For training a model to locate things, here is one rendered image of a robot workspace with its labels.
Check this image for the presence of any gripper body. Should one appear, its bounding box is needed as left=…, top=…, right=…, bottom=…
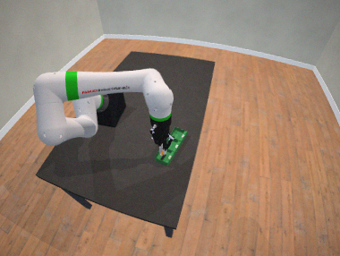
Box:
left=153, top=127, right=170, bottom=139

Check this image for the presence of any green three-compartment bin rack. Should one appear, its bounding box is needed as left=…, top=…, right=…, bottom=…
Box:
left=155, top=127, right=187, bottom=166

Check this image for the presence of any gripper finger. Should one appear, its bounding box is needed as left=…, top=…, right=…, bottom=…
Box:
left=161, top=134, right=174, bottom=155
left=149, top=128, right=163, bottom=154

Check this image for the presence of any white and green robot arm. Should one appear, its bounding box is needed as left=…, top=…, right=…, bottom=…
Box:
left=33, top=69, right=174, bottom=146

